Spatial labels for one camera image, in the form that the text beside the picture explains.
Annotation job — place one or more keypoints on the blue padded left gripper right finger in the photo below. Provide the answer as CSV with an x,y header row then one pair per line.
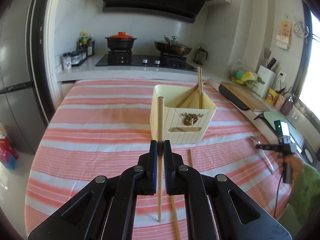
x,y
216,208

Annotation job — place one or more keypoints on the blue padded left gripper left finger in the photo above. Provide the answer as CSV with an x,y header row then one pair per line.
x,y
105,207

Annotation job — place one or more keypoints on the steel tablespoon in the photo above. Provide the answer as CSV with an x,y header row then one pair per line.
x,y
265,158

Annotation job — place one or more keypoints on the green sleeved right forearm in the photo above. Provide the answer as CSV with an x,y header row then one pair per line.
x,y
304,197

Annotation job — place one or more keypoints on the person's right hand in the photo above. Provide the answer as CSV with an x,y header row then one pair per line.
x,y
295,161

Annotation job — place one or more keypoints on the green plastic cutting board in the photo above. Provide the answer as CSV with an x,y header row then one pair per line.
x,y
276,120

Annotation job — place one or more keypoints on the yellow snack packet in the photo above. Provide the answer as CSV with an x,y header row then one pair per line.
x,y
271,97

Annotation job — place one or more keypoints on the wooden cutting board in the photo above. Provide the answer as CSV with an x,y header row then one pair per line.
x,y
241,97

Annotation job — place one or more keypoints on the white knife block holder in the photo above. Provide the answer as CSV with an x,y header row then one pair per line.
x,y
266,77

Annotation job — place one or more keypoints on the plastic bag with produce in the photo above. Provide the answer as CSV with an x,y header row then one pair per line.
x,y
241,75

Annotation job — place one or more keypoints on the pink white striped tablecloth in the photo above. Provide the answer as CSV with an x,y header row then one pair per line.
x,y
103,126

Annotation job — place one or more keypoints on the cream plastic utensil holder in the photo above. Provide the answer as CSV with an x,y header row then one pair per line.
x,y
181,125

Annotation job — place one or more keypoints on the red blue boxes on floor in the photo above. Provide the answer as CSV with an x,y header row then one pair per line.
x,y
8,155

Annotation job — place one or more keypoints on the dark glass kettle jug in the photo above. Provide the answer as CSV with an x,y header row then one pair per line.
x,y
200,56

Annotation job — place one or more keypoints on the grey double door refrigerator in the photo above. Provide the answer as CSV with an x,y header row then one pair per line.
x,y
22,113

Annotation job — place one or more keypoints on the dark wok with glass lid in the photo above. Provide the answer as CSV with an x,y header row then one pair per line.
x,y
172,47

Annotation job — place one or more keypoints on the white label spice jar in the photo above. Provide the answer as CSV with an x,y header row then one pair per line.
x,y
66,61

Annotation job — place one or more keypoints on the black gas stove top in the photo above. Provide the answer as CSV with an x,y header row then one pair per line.
x,y
127,58

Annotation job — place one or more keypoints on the spice jar rack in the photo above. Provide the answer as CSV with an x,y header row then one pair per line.
x,y
78,57

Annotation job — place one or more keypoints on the sauce bottles group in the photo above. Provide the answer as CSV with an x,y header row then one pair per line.
x,y
86,42

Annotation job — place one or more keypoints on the black pot with red lid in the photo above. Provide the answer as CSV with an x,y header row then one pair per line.
x,y
120,42

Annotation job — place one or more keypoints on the hanging wall calendar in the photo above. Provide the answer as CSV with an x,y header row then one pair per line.
x,y
284,34

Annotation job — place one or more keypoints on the wire trivet on wall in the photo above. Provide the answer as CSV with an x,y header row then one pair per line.
x,y
300,28

